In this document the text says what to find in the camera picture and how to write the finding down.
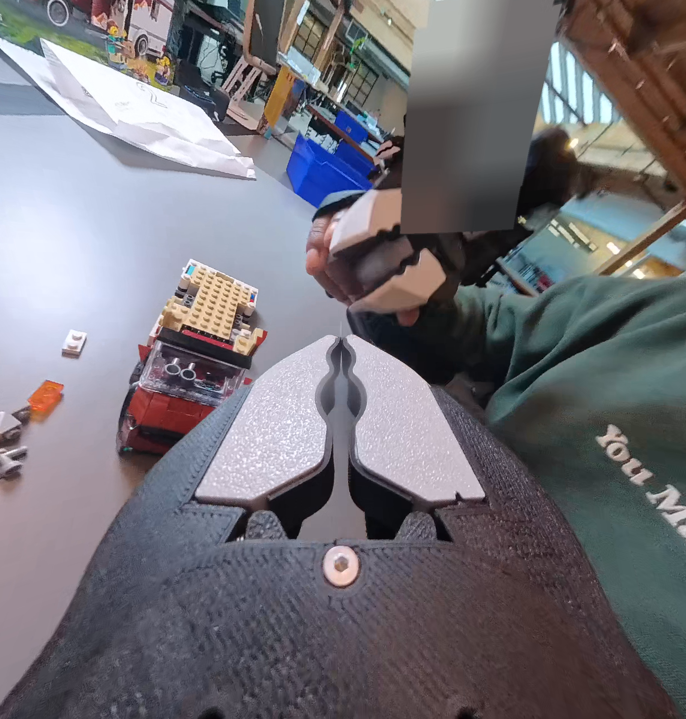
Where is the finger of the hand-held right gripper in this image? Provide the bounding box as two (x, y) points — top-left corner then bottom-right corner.
(347, 247), (448, 313)
(327, 187), (404, 262)

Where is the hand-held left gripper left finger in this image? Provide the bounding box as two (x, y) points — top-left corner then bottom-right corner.
(194, 335), (341, 505)

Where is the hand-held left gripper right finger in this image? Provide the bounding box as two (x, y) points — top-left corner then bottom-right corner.
(343, 335), (487, 511)

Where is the red and tan brick truck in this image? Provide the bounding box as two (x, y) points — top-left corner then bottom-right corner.
(116, 258), (269, 457)

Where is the person's right forearm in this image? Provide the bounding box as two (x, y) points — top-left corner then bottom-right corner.
(421, 275), (546, 397)

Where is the grey desk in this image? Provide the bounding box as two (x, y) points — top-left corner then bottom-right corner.
(0, 45), (490, 719)

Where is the person's right hand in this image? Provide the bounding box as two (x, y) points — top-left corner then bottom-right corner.
(306, 190), (373, 302)

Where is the blue storage bin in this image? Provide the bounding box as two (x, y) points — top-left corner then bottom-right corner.
(285, 132), (380, 210)

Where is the green sweatshirt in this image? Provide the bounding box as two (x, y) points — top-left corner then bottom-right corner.
(416, 270), (686, 719)

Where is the orange transparent flat brick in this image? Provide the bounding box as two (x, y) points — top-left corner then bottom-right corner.
(27, 380), (65, 420)

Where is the white paper bag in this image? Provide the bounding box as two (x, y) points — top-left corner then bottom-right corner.
(0, 36), (257, 182)

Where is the pile of small loose bricks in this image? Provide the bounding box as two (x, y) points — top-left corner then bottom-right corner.
(0, 395), (32, 488)

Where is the blue toy box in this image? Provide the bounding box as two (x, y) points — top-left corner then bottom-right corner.
(0, 0), (178, 93)

